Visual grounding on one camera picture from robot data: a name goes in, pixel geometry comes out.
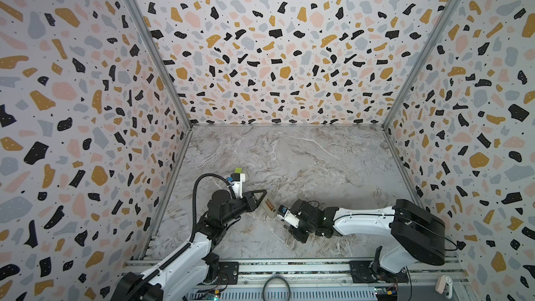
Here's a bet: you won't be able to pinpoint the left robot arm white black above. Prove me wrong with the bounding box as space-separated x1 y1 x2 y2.
111 173 268 300

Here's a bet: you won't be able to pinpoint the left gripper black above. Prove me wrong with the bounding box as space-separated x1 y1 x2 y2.
219 189 265 227

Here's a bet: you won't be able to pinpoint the white remote control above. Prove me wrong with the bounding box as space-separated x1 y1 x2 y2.
261 195 277 219

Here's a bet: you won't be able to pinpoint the white plastic clip device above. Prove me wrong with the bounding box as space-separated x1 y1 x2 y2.
435 275 453 300

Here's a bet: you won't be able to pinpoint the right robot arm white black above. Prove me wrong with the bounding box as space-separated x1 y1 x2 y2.
277 199 448 275

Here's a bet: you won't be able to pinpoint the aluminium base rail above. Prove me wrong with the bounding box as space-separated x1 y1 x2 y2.
183 257 477 300

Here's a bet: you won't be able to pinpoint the black cable loop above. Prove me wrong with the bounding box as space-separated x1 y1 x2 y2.
262 275 291 301

